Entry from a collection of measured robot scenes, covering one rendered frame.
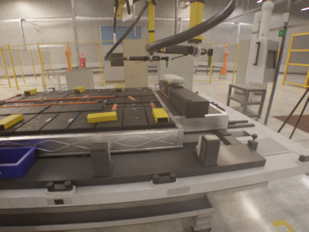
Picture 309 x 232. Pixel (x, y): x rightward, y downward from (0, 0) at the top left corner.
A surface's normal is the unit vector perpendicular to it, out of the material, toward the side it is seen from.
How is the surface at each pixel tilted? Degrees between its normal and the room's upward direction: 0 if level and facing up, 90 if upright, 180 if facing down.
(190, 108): 90
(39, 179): 0
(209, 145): 90
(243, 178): 90
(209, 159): 90
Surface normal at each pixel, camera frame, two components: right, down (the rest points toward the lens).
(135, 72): 0.14, 0.34
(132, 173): 0.00, -0.94
